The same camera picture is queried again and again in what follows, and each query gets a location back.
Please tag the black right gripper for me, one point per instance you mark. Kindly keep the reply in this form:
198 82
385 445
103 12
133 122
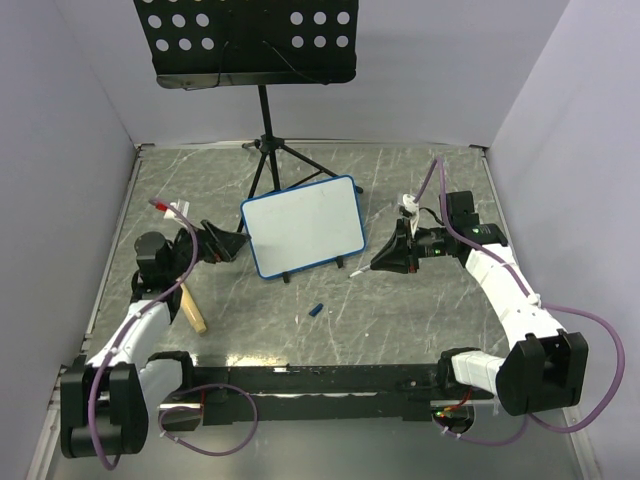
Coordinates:
396 256

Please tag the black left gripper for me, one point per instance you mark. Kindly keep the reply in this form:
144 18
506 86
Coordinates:
228 243

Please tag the white blue whiteboard marker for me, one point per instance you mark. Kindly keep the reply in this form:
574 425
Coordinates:
360 271

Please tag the blue framed whiteboard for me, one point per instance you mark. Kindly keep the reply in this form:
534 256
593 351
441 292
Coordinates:
305 226

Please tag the blue marker cap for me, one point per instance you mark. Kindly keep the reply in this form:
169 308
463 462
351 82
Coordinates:
316 310

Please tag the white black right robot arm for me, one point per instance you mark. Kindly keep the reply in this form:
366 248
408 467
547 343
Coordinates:
546 365

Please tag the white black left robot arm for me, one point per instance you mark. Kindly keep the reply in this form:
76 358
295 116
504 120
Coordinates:
106 400

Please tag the wooden mallet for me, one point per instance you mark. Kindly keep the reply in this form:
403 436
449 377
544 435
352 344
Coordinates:
192 311

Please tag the black music stand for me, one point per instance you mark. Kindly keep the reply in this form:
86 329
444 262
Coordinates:
200 45

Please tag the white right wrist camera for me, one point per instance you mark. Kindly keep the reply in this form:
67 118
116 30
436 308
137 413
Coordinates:
409 209

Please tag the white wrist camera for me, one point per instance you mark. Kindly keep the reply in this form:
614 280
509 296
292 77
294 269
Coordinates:
409 209
176 211

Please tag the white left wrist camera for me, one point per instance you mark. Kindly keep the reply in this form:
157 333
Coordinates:
176 211

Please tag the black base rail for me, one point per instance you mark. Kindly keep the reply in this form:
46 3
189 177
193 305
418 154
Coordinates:
409 392

